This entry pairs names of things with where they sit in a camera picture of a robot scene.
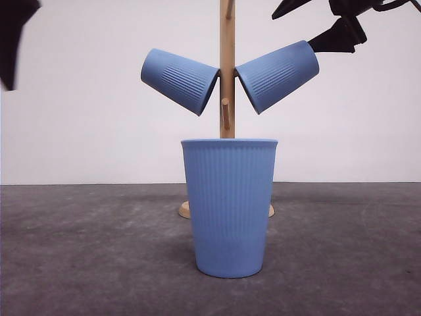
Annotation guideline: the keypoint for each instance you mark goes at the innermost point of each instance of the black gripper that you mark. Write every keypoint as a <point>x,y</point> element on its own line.
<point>347,32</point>

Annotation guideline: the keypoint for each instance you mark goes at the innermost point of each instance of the blue ribbed cup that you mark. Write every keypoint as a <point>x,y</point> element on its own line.
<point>186,82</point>
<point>230,191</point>
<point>271,76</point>

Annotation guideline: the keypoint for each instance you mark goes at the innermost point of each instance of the wooden mug tree stand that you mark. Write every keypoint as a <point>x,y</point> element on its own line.
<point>226,75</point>

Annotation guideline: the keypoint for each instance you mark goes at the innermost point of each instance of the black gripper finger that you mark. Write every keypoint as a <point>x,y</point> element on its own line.
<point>13,15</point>

